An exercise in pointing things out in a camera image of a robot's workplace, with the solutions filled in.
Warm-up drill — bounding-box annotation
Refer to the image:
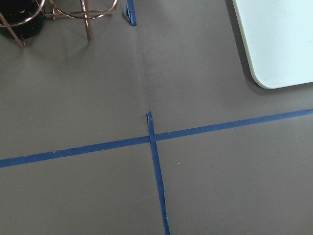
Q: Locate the white bear tray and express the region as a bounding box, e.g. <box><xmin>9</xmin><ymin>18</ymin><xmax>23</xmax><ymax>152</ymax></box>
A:
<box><xmin>233</xmin><ymin>0</ymin><xmax>313</xmax><ymax>89</ymax></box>

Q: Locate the dark wine bottle lower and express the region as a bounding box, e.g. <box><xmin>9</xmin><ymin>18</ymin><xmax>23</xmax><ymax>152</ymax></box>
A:
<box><xmin>0</xmin><ymin>0</ymin><xmax>45</xmax><ymax>39</ymax></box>

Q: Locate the copper wire wine rack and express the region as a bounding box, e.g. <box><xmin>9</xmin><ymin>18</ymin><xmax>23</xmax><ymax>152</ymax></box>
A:
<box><xmin>0</xmin><ymin>0</ymin><xmax>118</xmax><ymax>48</ymax></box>

